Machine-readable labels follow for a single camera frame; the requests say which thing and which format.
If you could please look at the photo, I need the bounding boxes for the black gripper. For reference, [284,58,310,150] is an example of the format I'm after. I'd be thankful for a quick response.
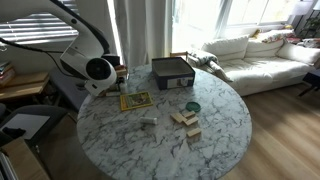
[101,54,122,68]

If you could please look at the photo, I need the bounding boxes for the white plastic bottle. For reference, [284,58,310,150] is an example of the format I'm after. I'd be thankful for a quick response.
[119,81,129,95]

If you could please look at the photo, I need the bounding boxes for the small white tube bottle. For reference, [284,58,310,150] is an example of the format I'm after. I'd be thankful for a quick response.
[139,116,159,126]

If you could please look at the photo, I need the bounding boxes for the light sheer curtain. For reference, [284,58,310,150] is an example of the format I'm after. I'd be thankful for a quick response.
[74,0,175,69]

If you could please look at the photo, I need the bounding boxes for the yellow green picture book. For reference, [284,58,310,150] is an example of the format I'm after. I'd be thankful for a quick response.
[119,91,154,112]

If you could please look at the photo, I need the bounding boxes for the blue grey upholstered chair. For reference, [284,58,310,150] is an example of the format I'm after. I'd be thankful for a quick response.
[49,68,90,111]

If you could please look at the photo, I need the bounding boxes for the navy cardboard box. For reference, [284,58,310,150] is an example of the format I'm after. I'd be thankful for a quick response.
[151,56,197,91]

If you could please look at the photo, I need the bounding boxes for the wooden slat chair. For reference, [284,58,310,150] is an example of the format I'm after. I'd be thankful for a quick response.
[168,51,189,62]

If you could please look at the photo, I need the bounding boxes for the dark grey office chair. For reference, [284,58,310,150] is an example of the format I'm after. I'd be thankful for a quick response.
[0,104,70,148]

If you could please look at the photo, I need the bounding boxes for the crumpled grey white blanket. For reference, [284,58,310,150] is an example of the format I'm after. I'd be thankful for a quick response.
[185,48,235,83]

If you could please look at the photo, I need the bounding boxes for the wooden desk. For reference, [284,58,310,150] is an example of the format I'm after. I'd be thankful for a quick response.
[0,71,51,103]

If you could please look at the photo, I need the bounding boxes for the round green lid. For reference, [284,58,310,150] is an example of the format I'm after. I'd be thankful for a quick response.
[185,101,202,113]

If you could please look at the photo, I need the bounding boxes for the stack of books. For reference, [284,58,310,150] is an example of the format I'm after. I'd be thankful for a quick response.
[0,61,16,87]

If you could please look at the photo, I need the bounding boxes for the white paper sheet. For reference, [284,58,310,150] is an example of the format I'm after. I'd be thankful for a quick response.
[1,113,51,141]

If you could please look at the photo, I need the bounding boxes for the small black item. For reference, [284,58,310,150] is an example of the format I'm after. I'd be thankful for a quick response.
[2,126,27,140]

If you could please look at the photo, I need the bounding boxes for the large bright window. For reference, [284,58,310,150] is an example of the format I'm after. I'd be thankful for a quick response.
[172,0,320,38]

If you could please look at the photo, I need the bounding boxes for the white sofa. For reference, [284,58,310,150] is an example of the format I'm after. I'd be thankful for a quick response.
[188,29,320,97]

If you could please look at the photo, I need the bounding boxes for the floral cushion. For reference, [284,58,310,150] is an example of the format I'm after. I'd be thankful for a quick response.
[255,28,298,44]

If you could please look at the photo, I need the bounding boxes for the white floor lamp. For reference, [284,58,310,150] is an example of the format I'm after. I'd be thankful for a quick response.
[290,0,315,34]

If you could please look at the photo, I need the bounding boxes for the dark coffee table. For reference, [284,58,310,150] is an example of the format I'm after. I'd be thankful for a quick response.
[297,71,320,98]

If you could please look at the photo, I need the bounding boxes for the green house plant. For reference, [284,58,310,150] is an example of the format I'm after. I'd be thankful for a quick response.
[297,15,320,40]

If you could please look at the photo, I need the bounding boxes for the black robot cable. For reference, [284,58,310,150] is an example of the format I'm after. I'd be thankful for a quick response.
[0,35,73,80]

